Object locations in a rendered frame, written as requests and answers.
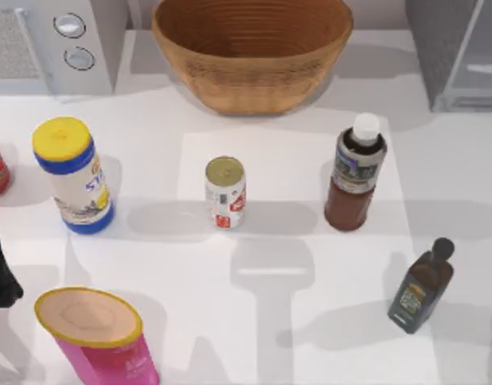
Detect pale microwave oven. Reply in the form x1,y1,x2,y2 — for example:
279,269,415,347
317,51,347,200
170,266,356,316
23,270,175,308
0,0,129,96

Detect white microwave knob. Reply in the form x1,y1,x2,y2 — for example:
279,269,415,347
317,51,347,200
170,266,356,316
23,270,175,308
63,46,97,72
53,12,87,39

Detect yellow lidded white blue canister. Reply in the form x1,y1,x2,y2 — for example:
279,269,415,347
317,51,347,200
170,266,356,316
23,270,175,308
31,115,115,235

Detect pink canister with yellow rim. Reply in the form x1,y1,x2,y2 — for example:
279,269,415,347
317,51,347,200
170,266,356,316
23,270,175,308
34,286,161,385

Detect red and white can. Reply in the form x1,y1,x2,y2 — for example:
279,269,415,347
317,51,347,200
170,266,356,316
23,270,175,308
204,156,248,230

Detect brown woven basket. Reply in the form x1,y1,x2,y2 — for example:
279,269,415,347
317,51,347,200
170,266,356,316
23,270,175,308
151,0,355,117

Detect dark green bottle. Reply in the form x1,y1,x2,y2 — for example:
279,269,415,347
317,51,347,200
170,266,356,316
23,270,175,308
386,237,456,334

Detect brown bottle with white cap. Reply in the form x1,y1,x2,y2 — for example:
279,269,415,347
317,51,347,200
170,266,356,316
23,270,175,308
324,112,389,233

